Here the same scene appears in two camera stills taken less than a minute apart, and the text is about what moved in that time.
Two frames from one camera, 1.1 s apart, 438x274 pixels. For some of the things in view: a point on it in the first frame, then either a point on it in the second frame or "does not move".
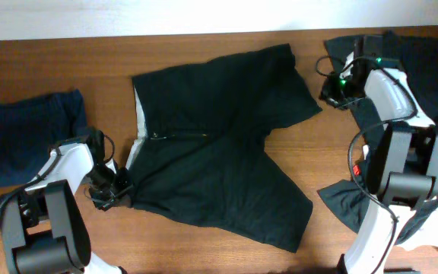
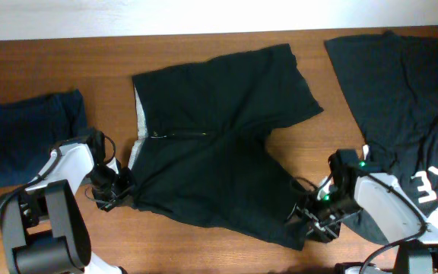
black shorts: x=201 y=152 does not move
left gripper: x=114 y=191 does not move
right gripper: x=333 y=93 to x=318 y=222
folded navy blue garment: x=20 y=135 does not move
